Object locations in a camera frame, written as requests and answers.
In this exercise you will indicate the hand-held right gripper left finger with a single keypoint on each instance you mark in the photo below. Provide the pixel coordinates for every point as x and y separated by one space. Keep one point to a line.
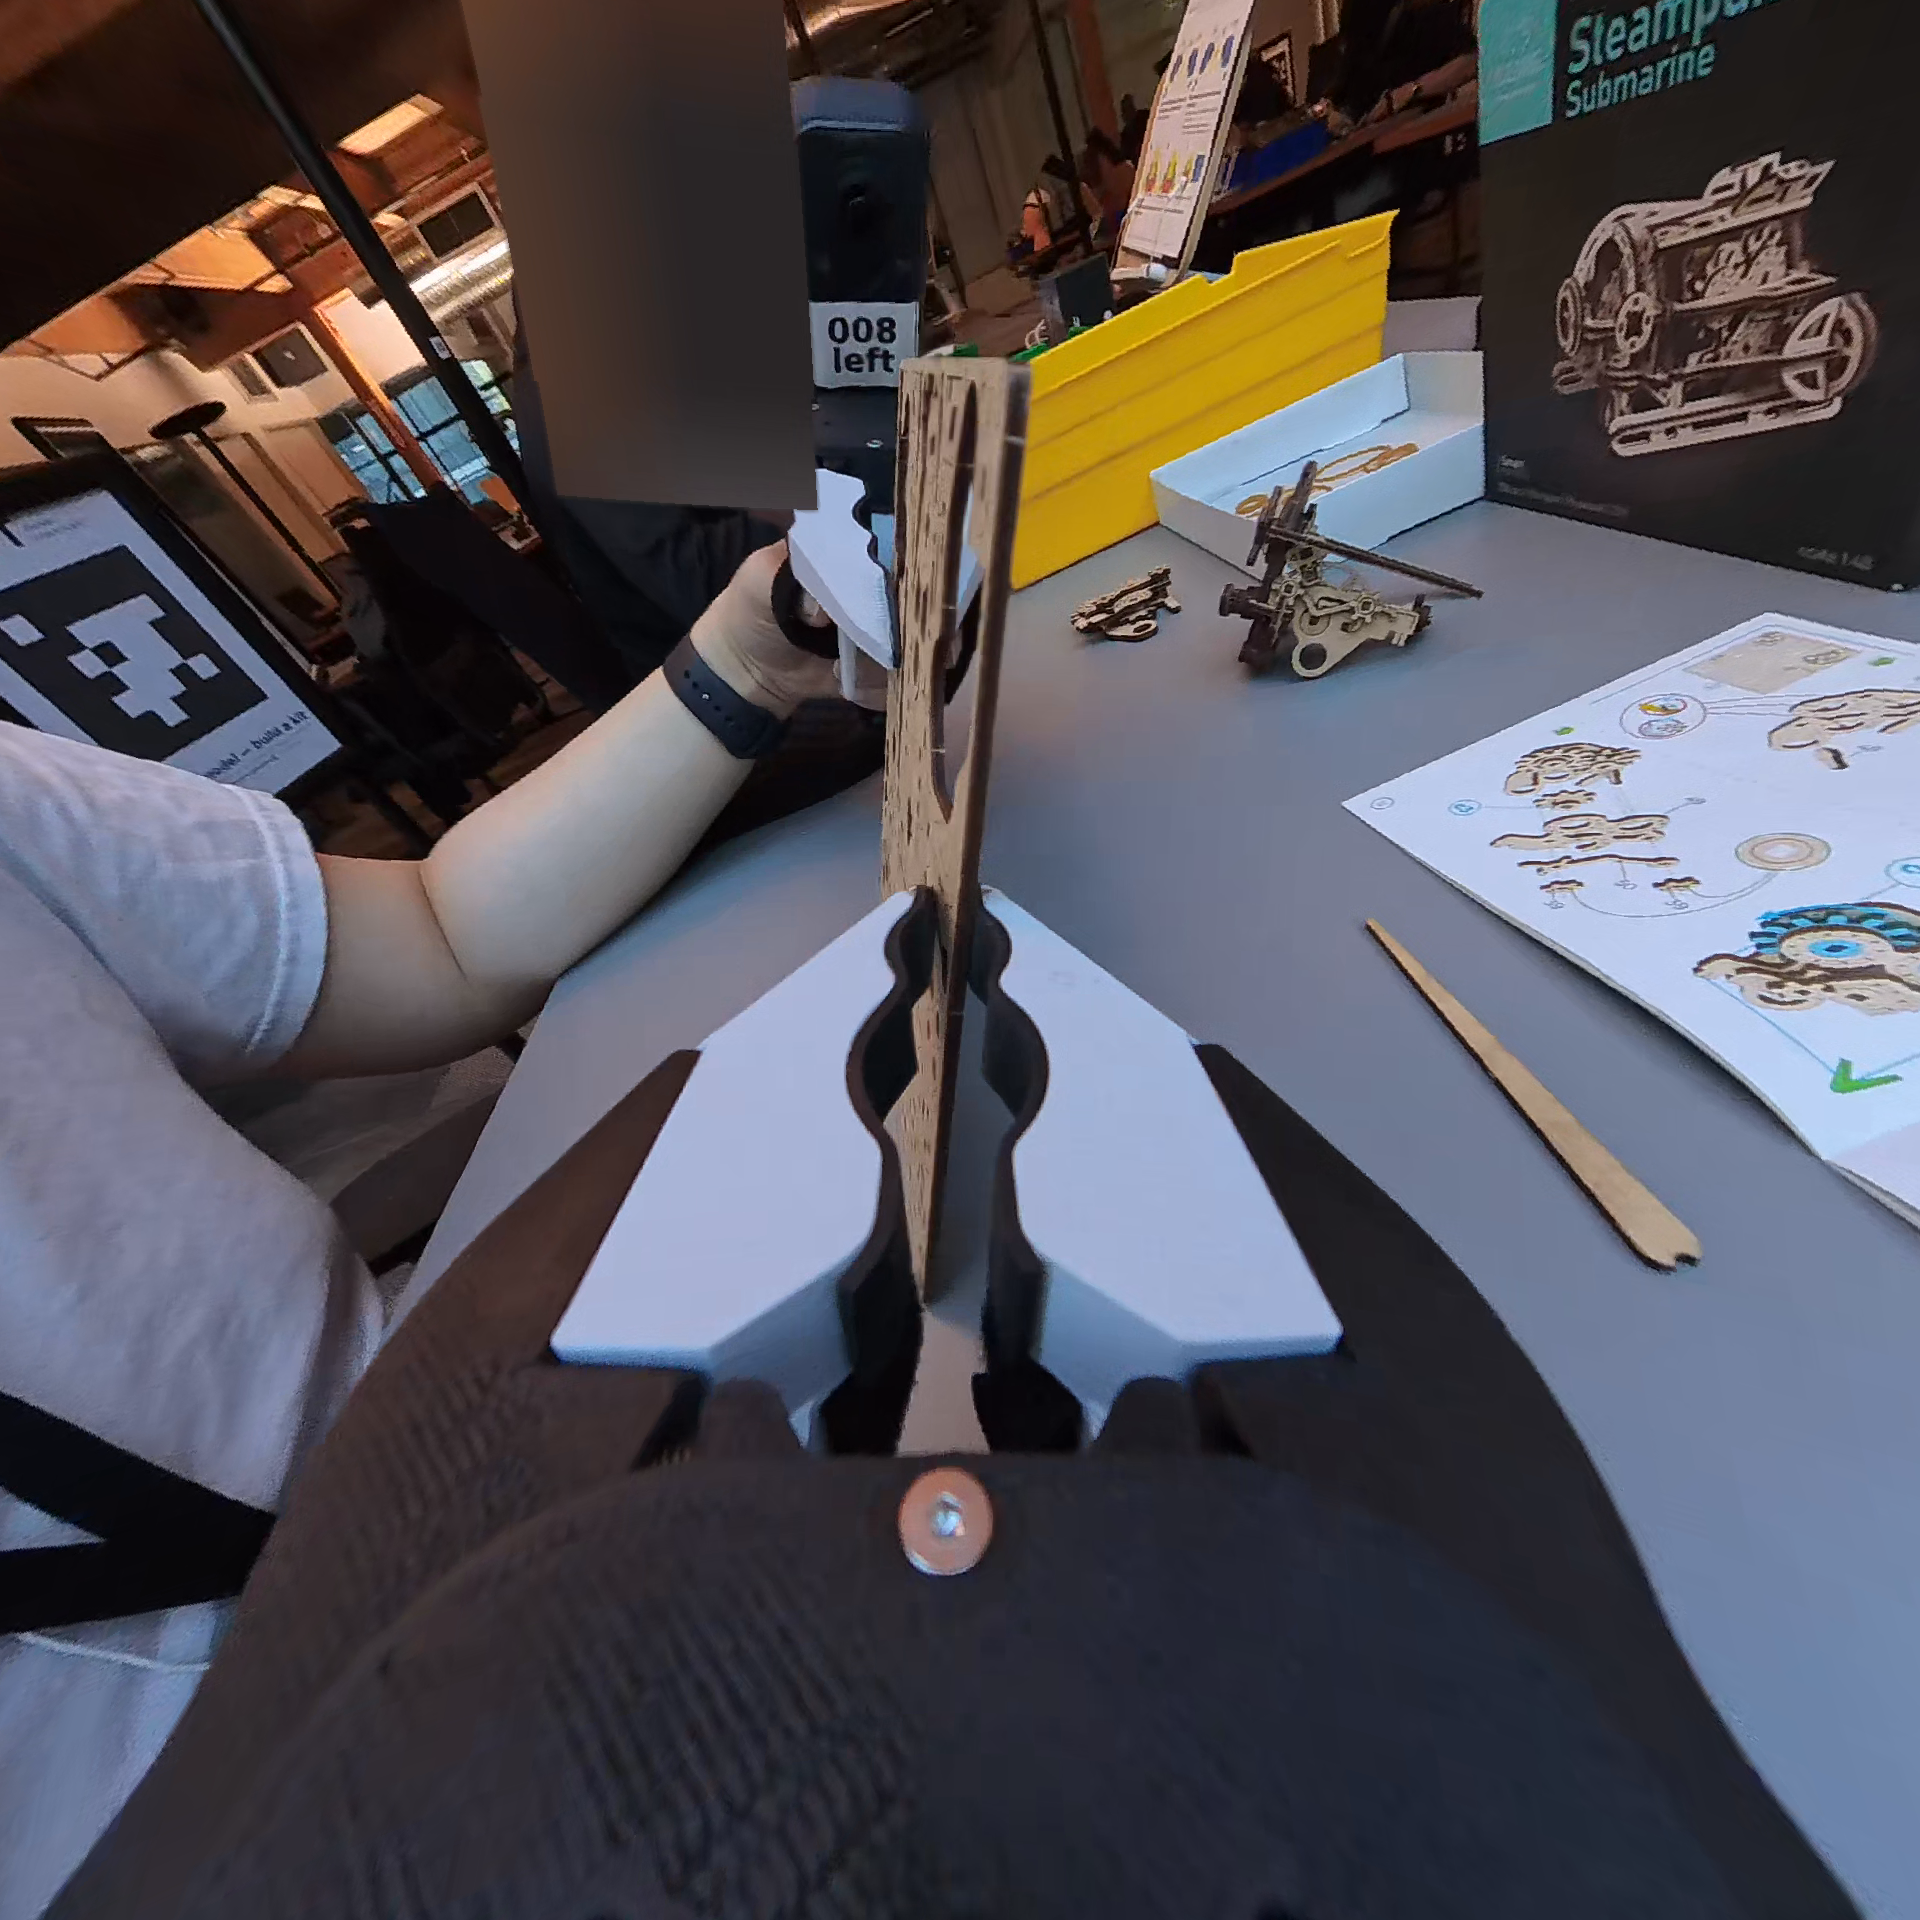
721 1201

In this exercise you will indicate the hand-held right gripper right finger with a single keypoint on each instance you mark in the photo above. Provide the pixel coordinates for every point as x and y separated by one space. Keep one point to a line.
1155 1201

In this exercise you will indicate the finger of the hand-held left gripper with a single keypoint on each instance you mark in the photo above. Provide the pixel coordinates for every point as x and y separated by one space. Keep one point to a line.
843 579

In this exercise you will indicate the wooden puzzle part sheet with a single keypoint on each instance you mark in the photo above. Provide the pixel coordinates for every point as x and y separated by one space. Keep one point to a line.
944 975

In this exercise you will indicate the person's left forearm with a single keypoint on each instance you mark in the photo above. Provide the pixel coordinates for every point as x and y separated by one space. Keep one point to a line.
524 885

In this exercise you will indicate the grey desk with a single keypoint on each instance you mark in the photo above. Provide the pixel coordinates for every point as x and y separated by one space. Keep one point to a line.
1201 901

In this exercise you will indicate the person's left hand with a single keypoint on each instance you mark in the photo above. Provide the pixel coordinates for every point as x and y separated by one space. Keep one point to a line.
746 631

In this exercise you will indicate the black smartwatch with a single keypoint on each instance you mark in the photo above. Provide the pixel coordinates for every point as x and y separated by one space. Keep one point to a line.
728 713

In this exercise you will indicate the small wooden model part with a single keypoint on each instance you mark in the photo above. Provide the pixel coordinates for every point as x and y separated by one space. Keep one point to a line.
1123 605

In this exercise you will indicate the printed instruction sheet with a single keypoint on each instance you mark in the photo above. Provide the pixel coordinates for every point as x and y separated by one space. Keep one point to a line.
1184 134

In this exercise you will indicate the white cardboard box tray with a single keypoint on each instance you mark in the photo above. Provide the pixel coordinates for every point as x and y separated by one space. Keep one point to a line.
1201 507

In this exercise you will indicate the yellow plastic bin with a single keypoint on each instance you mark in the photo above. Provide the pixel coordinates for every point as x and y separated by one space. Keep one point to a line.
1171 404

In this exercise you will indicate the thin wooden stick tool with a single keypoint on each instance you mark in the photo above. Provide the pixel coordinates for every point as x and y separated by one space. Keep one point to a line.
1515 1072

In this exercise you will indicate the white document stand with page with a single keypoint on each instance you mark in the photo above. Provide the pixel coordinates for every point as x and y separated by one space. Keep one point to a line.
1239 104

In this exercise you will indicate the wooden model assembly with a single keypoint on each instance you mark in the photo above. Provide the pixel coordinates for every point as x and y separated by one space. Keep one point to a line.
1320 618

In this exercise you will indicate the flat wooden puzzle piece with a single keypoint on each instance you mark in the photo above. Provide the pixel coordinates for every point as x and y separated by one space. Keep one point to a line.
1328 472

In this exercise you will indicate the black slanted pole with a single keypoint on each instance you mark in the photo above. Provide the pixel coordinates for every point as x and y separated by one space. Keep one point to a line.
361 241

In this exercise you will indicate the puzzle instruction booklet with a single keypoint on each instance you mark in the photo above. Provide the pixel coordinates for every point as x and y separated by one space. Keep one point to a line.
1620 931

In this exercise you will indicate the black floor lamp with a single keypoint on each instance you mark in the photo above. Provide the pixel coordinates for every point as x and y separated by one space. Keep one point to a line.
192 420

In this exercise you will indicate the black puzzle kit box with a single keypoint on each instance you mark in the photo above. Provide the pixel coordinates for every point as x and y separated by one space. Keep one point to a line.
1531 374

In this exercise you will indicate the black white marker sign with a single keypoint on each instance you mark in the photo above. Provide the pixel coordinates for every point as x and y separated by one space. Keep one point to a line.
134 661

